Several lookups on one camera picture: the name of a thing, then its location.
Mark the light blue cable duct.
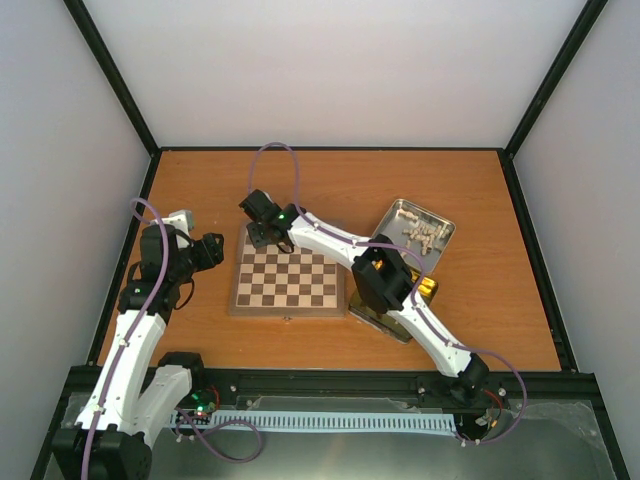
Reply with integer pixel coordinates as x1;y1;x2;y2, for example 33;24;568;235
193;410;456;436

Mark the gold tin tray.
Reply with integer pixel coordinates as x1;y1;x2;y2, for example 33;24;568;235
348;277;439;344

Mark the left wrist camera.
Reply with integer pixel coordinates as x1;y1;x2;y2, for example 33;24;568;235
162;209;194;233

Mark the black frame post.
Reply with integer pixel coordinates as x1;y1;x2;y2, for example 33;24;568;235
63;0;159;156
505;0;608;160

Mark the pile of white chess pieces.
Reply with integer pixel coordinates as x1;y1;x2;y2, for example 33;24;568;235
398;209;453;256

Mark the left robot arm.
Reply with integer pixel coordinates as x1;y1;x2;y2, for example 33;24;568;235
52;219;224;479

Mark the wooden folding chess board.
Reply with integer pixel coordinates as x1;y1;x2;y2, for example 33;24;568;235
229;227;346;319

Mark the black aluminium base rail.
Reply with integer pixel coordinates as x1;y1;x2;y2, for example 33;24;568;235
69;367;596;409

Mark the black frame post left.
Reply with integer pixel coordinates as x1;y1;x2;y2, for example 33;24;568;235
63;0;159;156

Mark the small green circuit board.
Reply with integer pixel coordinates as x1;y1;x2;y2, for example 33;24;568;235
191;387;220;418

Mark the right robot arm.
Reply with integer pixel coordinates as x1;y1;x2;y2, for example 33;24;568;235
239;189;489;406

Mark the silver tin tray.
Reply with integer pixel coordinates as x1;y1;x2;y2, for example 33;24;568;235
372;199;456;274

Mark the black frame post right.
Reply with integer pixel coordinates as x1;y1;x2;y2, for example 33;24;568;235
505;0;608;160

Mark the purple cable loop front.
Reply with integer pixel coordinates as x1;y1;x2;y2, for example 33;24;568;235
174;407;264;464

